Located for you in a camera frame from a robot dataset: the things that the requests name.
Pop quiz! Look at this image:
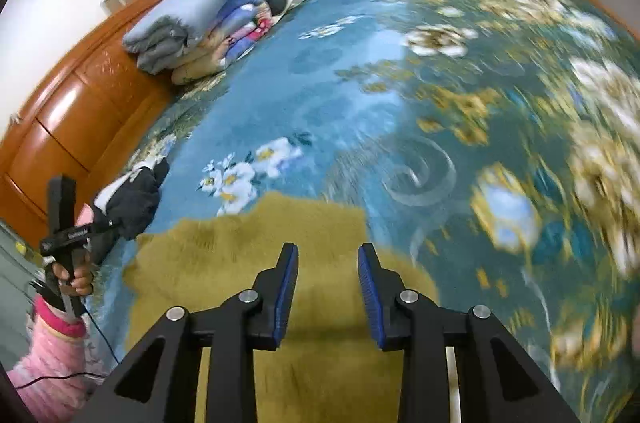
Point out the olive green knitted sweater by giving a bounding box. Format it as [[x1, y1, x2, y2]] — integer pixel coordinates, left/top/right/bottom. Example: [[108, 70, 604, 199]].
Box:
[[121, 191, 461, 423]]

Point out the left hand in black glove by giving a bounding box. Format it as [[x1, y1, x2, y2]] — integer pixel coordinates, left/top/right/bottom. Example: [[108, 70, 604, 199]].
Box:
[[44, 250, 93, 299]]

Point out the black and white garment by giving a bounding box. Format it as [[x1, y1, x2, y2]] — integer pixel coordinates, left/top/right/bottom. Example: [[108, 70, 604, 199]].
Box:
[[90, 156, 169, 266]]

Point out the orange wooden headboard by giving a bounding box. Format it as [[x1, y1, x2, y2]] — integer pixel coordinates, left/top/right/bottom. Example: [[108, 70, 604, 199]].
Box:
[[1, 0, 177, 249]]

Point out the blue floral bed blanket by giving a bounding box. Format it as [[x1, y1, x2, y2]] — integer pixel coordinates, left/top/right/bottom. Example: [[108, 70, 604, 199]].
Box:
[[91, 0, 639, 422]]

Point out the stack of folded quilts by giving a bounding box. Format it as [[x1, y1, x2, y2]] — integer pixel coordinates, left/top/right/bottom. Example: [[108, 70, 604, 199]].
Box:
[[122, 0, 290, 86]]

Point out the black cable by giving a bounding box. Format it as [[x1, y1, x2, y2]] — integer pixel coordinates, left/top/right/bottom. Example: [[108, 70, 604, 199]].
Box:
[[14, 307, 122, 392]]

